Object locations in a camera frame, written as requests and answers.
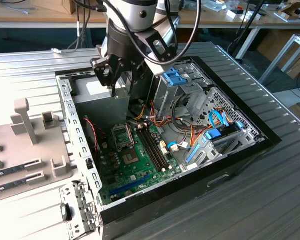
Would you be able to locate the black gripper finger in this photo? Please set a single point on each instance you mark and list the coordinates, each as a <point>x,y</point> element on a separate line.
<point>133,75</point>
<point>106,76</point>

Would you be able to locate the silver CPU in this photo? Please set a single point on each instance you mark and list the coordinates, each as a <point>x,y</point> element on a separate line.
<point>122,93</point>

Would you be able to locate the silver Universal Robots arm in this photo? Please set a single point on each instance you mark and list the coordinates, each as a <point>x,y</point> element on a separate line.
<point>132,10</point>

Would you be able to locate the CPU socket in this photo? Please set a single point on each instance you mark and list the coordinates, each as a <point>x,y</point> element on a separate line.
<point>131,157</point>

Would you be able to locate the grey power supply unit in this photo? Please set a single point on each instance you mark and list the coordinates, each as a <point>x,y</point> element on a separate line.
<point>100,112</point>

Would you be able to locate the silver disk bay cage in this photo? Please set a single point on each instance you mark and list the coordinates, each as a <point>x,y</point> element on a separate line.
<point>165,95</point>

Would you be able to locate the blue plastic drive latch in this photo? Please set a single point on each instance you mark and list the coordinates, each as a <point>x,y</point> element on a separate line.
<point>178,80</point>
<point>171,73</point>

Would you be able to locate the brown cardboard box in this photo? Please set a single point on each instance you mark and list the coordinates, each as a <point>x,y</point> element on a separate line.
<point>67,6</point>

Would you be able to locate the black case fan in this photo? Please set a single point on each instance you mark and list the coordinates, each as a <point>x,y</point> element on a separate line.
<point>90,142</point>

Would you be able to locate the white board connector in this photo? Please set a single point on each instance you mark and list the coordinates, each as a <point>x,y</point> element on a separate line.
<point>165,150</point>
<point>163,144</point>

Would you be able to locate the black RAM slot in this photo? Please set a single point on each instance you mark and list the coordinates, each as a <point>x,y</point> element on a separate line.
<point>157,150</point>
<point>151,150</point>

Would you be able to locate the perforated silver drive cage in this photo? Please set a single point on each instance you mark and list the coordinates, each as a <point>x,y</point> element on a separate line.
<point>222,100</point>

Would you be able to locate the green motherboard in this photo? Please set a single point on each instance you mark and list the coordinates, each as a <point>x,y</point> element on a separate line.
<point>142,172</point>

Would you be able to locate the hard disk in blue carrier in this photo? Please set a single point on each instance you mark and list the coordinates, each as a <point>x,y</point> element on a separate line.
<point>212,134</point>

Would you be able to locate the long wooden desk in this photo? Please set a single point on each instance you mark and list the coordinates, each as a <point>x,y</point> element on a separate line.
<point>220,18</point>

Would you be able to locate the blue expansion slot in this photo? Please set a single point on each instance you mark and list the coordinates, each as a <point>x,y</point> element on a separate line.
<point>130,185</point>

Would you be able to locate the grey parts rack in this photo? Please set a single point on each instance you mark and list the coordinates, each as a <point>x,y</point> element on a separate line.
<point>20,155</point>

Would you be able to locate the round coin battery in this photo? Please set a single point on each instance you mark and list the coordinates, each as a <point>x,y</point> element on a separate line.
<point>129,193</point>

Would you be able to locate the black PC case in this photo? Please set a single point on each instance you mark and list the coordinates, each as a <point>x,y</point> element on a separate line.
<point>165,197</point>

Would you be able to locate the black stand pole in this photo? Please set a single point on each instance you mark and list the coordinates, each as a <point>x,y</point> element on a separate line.
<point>249,22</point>

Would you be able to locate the dark RAM stick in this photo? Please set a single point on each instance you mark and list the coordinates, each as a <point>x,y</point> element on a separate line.
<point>7,172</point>
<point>7,187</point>

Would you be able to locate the black blue case latch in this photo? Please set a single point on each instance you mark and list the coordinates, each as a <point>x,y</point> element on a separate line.
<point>65,212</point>

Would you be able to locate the open cardboard box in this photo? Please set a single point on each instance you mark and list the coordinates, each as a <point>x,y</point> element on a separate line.
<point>290,10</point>

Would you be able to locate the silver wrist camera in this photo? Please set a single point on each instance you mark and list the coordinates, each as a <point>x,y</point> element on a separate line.
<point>98,65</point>

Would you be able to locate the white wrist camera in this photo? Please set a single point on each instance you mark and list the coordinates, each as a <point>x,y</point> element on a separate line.
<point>160,47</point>

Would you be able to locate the blue carrier rail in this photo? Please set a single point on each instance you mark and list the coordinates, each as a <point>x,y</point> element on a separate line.
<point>193,154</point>

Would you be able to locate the aluminium profile frame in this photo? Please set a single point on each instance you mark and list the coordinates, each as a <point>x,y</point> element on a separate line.
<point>277,58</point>

